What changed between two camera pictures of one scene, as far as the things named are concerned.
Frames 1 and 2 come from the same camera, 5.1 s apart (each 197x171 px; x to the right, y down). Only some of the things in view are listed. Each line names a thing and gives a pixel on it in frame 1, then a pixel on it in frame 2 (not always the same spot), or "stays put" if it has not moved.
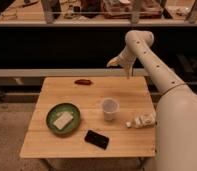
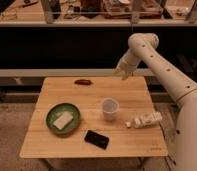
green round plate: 55,112 stays put
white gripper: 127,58 → 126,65
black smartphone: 96,139 stays put
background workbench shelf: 30,13 stays put
